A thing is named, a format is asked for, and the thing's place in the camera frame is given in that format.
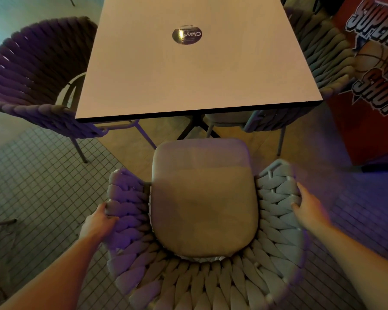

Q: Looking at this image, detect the person's left hand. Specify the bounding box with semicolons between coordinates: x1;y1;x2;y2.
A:
79;202;120;253

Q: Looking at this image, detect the person's right hand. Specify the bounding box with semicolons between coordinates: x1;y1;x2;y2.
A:
291;182;332;233

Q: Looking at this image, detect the grey woven rope chair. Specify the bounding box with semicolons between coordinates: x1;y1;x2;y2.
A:
205;6;357;157
105;139;307;310
0;16;158;164

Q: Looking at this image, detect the person's right forearm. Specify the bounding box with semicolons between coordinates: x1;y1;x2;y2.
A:
314;220;388;307

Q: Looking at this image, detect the person's left forearm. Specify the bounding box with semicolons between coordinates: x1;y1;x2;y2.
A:
0;236;101;310

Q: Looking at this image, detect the grey seat cushion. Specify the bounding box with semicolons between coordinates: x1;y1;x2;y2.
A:
205;111;257;127
151;139;259;259

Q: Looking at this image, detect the red basketball arcade machine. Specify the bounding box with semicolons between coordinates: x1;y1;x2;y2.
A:
323;0;388;173

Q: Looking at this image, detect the black table base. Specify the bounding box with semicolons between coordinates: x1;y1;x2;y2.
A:
176;114;221;141

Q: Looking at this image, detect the round black sticker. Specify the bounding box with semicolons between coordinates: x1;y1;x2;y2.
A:
172;26;203;45

